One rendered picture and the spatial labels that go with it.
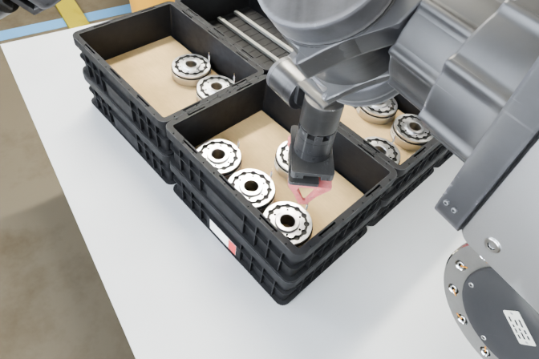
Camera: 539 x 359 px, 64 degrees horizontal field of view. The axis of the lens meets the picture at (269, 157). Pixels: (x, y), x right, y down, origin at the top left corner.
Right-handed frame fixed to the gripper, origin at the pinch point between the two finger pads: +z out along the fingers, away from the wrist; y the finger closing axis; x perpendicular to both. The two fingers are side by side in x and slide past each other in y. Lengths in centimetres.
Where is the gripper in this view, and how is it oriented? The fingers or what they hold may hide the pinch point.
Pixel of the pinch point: (302, 185)
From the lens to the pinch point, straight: 73.4
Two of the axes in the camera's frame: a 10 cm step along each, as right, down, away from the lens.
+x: 9.9, 0.9, 0.5
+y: -0.3, 7.3, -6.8
